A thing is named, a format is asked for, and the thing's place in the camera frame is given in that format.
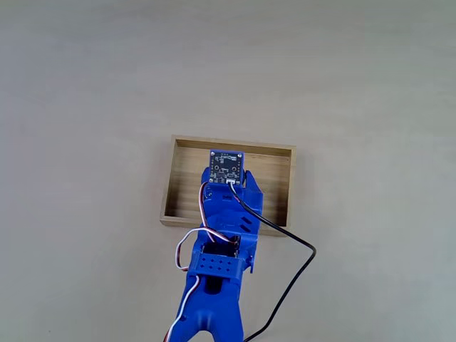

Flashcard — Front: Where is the wooden box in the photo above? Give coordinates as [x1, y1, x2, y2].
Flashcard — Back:
[159, 134, 297, 238]

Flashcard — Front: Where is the short white-red servo cable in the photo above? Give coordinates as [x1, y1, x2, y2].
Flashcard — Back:
[197, 181, 238, 245]

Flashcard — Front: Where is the camera circuit board, blue mount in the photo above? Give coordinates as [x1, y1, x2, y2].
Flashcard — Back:
[208, 148, 247, 187]

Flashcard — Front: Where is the black camera cable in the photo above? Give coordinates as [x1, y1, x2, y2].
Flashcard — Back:
[227, 181, 317, 342]

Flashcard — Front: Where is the long white-red servo cable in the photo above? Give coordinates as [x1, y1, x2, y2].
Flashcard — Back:
[163, 227, 239, 342]

